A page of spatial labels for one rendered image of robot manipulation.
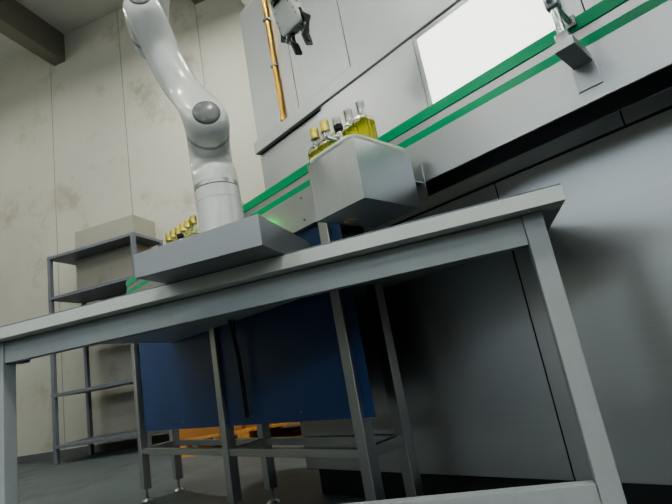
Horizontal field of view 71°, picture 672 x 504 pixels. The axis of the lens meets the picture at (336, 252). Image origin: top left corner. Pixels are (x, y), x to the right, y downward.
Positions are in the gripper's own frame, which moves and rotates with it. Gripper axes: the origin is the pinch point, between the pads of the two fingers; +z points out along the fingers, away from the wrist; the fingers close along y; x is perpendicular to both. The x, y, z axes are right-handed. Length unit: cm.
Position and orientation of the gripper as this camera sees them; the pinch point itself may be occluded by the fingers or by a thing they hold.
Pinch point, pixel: (302, 44)
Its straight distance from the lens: 168.4
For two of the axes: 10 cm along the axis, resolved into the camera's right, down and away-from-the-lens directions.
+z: 4.1, 9.1, 0.2
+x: -6.1, 2.9, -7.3
